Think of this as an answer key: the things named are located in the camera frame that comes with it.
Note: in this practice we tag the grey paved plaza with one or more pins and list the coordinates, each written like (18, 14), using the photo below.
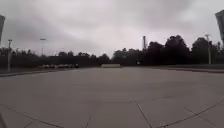
(110, 93)

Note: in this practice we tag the row of parked vehicles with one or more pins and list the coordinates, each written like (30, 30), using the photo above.
(60, 66)

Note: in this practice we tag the long row of dark trees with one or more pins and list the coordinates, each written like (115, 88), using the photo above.
(173, 51)

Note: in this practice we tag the thin lamp pole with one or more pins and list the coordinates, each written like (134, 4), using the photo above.
(42, 46)

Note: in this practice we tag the raised kerb strip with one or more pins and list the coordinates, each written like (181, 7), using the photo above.
(200, 69)

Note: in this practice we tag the pale lamp pole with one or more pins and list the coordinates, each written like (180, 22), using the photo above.
(9, 55)

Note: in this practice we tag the tall pale building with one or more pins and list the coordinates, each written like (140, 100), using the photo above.
(221, 23)

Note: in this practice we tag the tall grey building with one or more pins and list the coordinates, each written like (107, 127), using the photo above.
(1, 28)

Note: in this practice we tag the low pale wall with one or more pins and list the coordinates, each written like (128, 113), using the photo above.
(110, 65)

